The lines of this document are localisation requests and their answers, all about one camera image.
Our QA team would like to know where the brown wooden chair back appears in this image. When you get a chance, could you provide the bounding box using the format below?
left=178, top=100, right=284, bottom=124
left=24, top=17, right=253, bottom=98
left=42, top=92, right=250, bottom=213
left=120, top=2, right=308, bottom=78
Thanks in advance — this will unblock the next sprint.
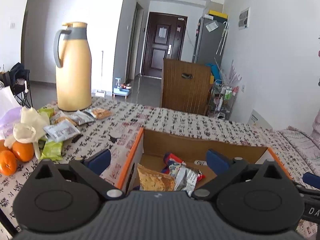
left=160, top=59, right=211, bottom=115

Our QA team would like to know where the orange mandarin rear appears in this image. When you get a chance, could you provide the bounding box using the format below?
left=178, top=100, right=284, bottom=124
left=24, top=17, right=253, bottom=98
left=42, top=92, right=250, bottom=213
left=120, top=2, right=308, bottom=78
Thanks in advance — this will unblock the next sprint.
left=12, top=141, right=34, bottom=163

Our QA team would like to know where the orange mandarin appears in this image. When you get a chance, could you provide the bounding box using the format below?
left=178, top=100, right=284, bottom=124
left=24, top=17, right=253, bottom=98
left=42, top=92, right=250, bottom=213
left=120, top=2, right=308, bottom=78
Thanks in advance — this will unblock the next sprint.
left=12, top=141, right=34, bottom=163
left=0, top=151, right=17, bottom=176

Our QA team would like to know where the grey refrigerator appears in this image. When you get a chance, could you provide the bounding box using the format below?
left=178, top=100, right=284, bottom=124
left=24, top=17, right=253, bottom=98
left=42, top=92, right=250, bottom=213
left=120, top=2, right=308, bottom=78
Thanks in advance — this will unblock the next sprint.
left=192, top=16, right=227, bottom=65

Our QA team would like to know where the brown cracker packet in box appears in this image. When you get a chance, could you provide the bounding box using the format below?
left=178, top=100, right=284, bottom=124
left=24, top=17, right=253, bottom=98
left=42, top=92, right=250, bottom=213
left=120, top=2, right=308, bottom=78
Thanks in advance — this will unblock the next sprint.
left=137, top=164, right=175, bottom=191

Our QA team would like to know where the white grey packet on table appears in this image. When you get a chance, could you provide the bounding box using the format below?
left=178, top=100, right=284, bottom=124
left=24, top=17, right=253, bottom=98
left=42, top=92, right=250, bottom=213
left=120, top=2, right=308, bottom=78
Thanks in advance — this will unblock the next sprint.
left=43, top=119, right=80, bottom=142

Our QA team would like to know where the black folding chair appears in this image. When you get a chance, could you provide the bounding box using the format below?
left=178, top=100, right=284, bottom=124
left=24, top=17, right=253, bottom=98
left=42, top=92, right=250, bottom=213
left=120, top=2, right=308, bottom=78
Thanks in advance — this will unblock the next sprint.
left=1, top=62, right=33, bottom=108

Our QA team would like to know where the silver red packet in box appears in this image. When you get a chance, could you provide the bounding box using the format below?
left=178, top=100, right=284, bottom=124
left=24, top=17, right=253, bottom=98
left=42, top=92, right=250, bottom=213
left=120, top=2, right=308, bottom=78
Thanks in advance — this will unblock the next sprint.
left=161, top=153, right=206, bottom=197

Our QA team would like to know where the dark brown entrance door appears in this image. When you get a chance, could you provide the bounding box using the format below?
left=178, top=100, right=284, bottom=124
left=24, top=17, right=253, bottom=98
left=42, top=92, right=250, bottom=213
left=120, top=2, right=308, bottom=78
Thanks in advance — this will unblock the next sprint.
left=142, top=12, right=187, bottom=79

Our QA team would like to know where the yellow thermos jug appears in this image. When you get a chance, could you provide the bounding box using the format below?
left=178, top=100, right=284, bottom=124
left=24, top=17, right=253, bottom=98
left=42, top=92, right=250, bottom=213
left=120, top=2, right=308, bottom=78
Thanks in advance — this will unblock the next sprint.
left=53, top=22, right=92, bottom=112

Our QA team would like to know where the yellow box on refrigerator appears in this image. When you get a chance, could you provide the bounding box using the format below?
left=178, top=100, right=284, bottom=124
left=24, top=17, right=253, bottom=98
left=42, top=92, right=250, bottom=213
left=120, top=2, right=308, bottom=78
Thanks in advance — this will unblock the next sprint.
left=208, top=10, right=228, bottom=19

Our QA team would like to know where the folded grey patterned blanket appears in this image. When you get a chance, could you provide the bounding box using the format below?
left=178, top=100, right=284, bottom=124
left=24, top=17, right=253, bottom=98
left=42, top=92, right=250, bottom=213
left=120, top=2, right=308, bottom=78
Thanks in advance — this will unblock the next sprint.
left=279, top=127, right=319, bottom=176

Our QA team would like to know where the red cardboard pumpkin box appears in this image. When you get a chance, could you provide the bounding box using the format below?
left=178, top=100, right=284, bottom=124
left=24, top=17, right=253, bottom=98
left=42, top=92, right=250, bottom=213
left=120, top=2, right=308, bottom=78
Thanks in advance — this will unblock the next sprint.
left=115, top=128, right=292, bottom=193

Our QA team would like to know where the metal wire storage rack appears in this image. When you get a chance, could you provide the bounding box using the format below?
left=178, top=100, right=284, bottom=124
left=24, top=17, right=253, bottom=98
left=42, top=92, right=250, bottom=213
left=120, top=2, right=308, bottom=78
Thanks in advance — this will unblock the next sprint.
left=206, top=80, right=239, bottom=120

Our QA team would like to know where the orange mandarin front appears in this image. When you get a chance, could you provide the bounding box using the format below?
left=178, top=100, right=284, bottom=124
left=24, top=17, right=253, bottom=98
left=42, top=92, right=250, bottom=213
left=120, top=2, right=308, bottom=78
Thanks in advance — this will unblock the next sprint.
left=0, top=151, right=17, bottom=176

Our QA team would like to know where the green snack packet by oranges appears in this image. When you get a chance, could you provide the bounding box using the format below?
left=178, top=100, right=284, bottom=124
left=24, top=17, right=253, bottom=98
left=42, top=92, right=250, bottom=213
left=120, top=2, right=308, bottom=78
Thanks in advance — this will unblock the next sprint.
left=40, top=140, right=63, bottom=161

